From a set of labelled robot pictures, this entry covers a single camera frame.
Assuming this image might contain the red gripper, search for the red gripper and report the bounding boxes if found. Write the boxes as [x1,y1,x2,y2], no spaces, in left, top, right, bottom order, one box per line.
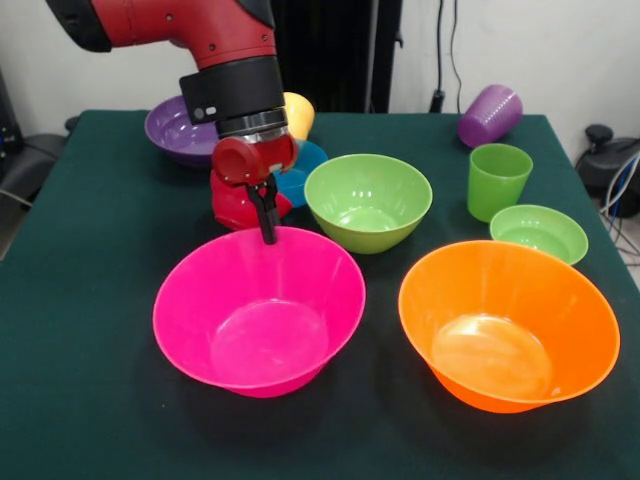
[210,133,300,247]

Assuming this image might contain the small red bowl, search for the small red bowl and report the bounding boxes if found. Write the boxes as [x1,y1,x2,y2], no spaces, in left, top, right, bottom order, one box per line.
[209,169,294,232]

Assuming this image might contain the small blue bowl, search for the small blue bowl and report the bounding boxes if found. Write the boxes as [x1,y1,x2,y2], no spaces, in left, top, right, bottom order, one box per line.
[273,140,330,209]

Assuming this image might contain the yellow cup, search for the yellow cup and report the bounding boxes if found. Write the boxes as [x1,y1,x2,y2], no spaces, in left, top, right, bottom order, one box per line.
[282,92,317,143]

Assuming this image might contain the medium green bowl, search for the medium green bowl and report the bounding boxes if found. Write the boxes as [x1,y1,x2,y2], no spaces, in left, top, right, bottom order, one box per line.
[303,153,434,256]

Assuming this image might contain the large pink bowl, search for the large pink bowl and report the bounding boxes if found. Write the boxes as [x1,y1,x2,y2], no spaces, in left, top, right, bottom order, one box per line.
[152,225,367,400]

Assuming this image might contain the purple bowl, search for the purple bowl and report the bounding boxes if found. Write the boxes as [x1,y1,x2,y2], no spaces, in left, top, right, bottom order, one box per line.
[144,94,221,169]

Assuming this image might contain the black robot column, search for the black robot column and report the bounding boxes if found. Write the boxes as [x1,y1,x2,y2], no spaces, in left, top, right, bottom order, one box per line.
[264,0,405,114]

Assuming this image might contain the dark green tablecloth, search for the dark green tablecloth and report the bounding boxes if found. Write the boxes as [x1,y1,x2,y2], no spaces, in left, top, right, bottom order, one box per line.
[0,108,640,480]

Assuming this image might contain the green cup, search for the green cup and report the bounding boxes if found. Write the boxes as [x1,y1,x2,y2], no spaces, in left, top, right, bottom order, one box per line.
[466,143,534,225]

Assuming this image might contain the purple cup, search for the purple cup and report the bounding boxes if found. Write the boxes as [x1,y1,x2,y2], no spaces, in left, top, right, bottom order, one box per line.
[456,83,525,150]

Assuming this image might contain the large orange bowl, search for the large orange bowl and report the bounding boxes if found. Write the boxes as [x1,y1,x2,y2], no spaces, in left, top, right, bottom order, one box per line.
[397,239,622,415]

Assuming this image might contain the small green bowl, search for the small green bowl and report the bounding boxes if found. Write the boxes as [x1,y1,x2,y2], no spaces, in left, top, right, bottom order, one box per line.
[489,203,590,266]

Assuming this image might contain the black wall cable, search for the black wall cable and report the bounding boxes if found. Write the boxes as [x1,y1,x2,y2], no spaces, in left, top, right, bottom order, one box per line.
[449,0,464,114]
[435,0,446,94]

